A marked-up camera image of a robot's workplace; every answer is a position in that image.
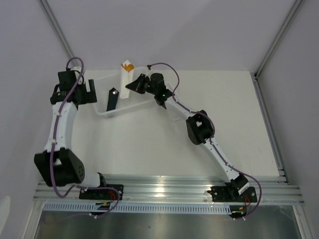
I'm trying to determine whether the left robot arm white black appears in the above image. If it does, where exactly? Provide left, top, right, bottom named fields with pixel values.
left=34, top=69, right=108, bottom=199

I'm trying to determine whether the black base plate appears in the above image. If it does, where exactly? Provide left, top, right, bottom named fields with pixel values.
left=79, top=184, right=124, bottom=201
left=207, top=186, right=258, bottom=203

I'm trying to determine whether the right aluminium frame post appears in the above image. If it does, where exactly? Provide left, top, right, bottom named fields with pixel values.
left=254, top=0, right=306, bottom=79

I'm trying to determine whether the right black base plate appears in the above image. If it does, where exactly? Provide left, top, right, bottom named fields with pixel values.
left=207, top=186, right=258, bottom=203

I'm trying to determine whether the left aluminium frame post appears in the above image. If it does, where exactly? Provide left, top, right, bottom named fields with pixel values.
left=37, top=0, right=76, bottom=59

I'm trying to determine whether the orange plastic spoon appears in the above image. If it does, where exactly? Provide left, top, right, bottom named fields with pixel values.
left=124, top=64, right=135, bottom=72

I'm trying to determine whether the white slotted cable duct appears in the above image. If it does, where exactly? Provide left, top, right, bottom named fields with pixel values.
left=43, top=201, right=231, bottom=215

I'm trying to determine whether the left side aluminium rail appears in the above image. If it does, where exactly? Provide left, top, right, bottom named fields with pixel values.
left=48, top=74, right=84, bottom=180

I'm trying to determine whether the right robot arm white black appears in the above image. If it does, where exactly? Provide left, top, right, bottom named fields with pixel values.
left=125, top=73, right=250, bottom=201

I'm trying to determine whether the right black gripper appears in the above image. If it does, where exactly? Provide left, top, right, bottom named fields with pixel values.
left=126, top=74, right=157, bottom=96

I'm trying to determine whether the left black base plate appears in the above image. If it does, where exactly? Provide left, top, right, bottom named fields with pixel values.
left=79, top=184, right=124, bottom=201

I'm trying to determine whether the small white plastic tray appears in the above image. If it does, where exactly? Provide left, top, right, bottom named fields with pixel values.
left=165, top=96, right=185, bottom=122

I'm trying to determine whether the aluminium frame post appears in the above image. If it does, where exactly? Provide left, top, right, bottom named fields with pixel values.
left=37, top=0, right=76, bottom=59
left=254, top=0, right=306, bottom=79

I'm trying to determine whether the right side aluminium rail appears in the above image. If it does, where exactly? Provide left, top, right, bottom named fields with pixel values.
left=251, top=73, right=290, bottom=185

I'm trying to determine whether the black strap with buckle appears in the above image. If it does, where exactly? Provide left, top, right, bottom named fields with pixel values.
left=106, top=87, right=120, bottom=112

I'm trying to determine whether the large white plastic basket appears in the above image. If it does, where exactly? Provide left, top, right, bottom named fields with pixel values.
left=94, top=67, right=155, bottom=118

